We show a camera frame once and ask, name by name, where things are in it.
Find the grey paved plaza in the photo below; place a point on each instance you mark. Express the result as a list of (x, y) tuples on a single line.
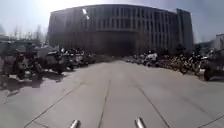
[(120, 90)]

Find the large dark curved building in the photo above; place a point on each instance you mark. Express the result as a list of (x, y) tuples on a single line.
[(113, 30)]

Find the row of parked bikes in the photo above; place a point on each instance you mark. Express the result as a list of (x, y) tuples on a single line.
[(186, 61), (50, 60)]

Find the robot's own part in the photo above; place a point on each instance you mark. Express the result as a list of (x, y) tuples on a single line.
[(139, 123), (74, 124)]

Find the row of bare trees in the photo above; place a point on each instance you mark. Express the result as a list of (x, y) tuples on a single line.
[(31, 35)]

